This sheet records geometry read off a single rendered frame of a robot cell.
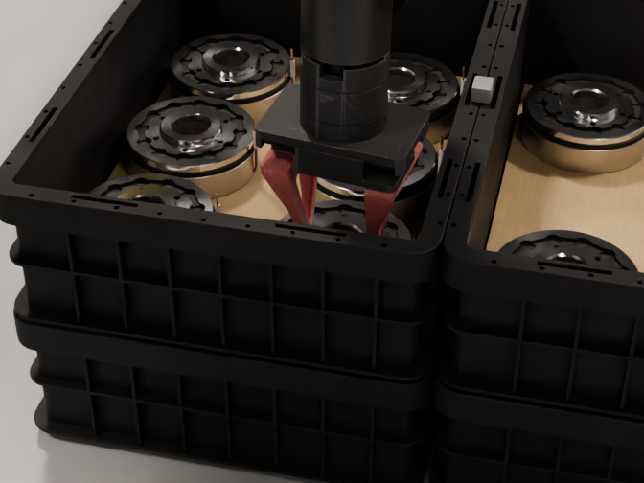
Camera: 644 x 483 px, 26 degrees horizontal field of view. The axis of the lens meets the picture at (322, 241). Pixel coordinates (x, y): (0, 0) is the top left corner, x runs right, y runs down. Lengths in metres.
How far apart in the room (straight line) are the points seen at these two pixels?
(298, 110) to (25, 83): 0.61
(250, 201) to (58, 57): 0.51
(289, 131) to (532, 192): 0.26
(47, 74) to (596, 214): 0.67
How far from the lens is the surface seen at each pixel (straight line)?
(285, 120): 0.91
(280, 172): 0.91
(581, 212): 1.07
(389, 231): 0.99
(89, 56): 1.07
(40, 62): 1.53
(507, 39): 1.08
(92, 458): 1.06
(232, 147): 1.08
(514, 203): 1.07
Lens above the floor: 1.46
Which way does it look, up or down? 38 degrees down
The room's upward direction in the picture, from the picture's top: straight up
